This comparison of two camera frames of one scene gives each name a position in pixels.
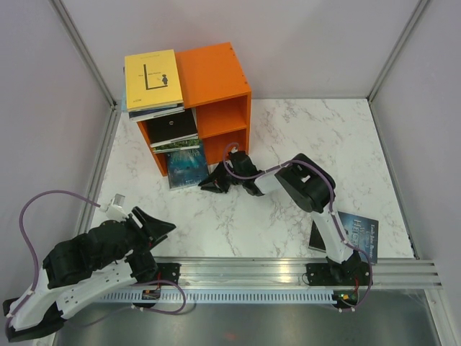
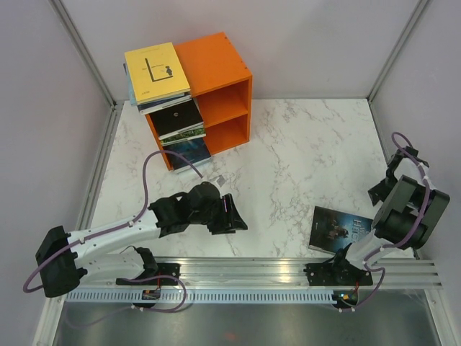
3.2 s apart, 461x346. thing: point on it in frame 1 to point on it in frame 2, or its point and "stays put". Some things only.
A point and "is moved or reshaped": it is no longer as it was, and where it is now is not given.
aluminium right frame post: [415, 14] stays put
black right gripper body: [233, 180] to [390, 178]
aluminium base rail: [290, 272] stays put
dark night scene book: [359, 231] stays put
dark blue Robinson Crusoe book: [146, 114] to [147, 108]
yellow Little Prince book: [152, 81] is moved or reshaped
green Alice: [189, 145] to [187, 135]
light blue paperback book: [124, 104] to [132, 94]
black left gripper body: [136, 238] to [216, 225]
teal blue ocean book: [186, 168] to [196, 151]
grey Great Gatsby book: [178, 139] to [199, 125]
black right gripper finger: [221, 174] to [380, 191]
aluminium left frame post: [84, 51] stays put
